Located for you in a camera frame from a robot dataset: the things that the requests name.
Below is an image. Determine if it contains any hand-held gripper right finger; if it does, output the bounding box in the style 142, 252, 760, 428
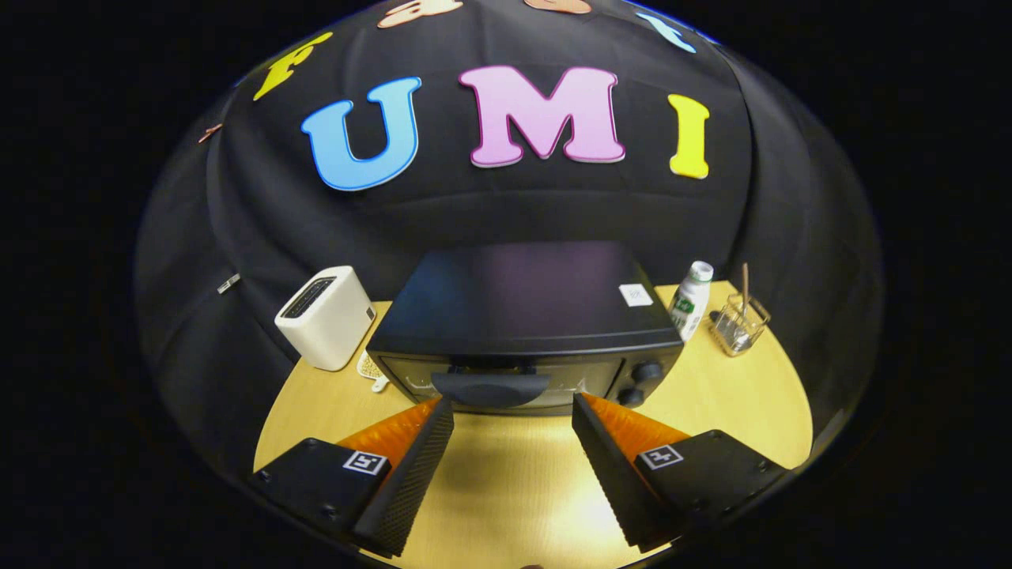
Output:
571, 393, 791, 552

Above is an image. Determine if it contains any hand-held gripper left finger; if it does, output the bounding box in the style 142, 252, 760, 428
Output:
249, 397, 455, 558

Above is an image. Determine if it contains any black toaster oven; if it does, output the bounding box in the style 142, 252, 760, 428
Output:
366, 241, 685, 417

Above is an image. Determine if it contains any white bread toaster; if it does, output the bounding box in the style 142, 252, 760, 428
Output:
274, 266, 377, 372

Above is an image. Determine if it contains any small white dish with beans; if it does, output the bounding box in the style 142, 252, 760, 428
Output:
357, 350, 391, 394

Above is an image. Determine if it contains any white bottle with green label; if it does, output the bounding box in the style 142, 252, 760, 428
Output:
668, 261, 715, 342

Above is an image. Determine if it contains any black backdrop cloth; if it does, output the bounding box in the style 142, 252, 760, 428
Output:
133, 0, 885, 475

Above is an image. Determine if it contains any wire basket holder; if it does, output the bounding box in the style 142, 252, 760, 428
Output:
709, 292, 772, 357

